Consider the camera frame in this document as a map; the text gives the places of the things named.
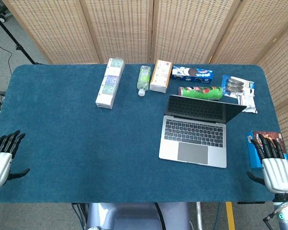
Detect white orange carton box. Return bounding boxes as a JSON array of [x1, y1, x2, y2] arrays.
[[149, 59, 173, 94]]

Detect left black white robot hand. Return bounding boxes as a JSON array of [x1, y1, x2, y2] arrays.
[[0, 130, 31, 188]]

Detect long white tissue pack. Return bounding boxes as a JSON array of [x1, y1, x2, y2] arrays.
[[95, 57, 125, 110]]

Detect blue table cloth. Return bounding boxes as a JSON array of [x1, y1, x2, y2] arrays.
[[0, 63, 288, 204]]

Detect blue brown cookie box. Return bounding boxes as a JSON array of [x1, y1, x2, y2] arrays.
[[245, 130, 288, 169]]

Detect wooden lattice folding screen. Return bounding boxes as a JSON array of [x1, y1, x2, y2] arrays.
[[1, 0, 288, 166]]

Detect metal table leg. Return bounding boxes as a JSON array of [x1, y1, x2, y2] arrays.
[[195, 202, 203, 230]]

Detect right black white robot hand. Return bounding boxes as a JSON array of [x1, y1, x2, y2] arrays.
[[246, 133, 288, 194]]

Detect green label plastic bottle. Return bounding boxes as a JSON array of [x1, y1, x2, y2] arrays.
[[136, 65, 152, 97]]

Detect green chips can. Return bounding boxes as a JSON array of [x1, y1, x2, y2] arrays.
[[178, 86, 224, 101]]

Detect black tripod stand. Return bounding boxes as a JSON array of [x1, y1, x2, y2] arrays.
[[0, 0, 43, 66]]

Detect grey robot torso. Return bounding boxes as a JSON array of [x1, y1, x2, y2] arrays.
[[85, 202, 191, 230]]

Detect black cables under table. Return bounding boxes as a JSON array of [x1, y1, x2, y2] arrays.
[[71, 203, 87, 230]]

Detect dried fish snack bag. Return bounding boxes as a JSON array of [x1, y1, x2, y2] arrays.
[[221, 74, 258, 114]]

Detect blue oreo cookie box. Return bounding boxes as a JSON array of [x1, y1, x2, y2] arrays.
[[170, 65, 214, 84]]

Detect silver grey laptop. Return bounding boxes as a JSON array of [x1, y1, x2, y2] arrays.
[[158, 94, 248, 169]]

